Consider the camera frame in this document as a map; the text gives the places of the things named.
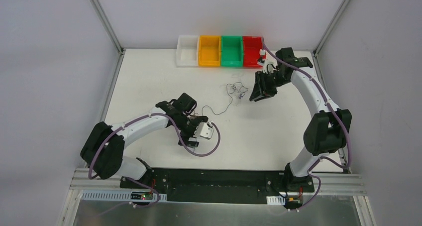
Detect black thin cable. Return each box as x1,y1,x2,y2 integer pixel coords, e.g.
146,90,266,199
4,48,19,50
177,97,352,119
202,82,249,117

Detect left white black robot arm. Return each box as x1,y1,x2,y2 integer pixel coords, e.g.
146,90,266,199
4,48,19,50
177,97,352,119
80,93,214,189

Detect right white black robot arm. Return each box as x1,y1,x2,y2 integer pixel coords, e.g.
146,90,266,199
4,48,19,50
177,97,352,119
249,47,352,192

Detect red plastic bin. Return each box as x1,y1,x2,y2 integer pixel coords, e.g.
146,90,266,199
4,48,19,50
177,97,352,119
242,36,263,68

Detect green plastic bin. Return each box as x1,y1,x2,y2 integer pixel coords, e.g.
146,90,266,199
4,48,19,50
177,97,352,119
221,35,244,67

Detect orange plastic bin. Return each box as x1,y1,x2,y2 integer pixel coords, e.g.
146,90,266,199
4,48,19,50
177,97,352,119
198,35,221,67

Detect left electronics board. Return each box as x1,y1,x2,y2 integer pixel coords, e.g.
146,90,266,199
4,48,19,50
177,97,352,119
130,191,154,201

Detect electronics board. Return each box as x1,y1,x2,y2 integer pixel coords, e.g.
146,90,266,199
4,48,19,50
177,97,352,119
284,197,303,210
130,191,154,201

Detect white plastic bin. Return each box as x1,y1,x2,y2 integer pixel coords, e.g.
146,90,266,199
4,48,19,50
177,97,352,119
176,35,200,67

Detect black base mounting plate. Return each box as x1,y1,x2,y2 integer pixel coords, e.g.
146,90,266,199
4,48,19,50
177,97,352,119
140,168,315,204

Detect right electronics board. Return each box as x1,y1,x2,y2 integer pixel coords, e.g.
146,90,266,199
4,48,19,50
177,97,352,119
284,197,303,210

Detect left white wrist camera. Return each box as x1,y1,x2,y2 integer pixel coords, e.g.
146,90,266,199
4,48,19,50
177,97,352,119
194,122,214,140

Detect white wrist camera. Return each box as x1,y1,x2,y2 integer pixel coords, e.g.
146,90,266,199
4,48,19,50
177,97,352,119
257,49,274,74
194,122,214,140

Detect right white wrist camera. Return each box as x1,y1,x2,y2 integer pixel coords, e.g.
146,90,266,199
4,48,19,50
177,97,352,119
257,49,274,74

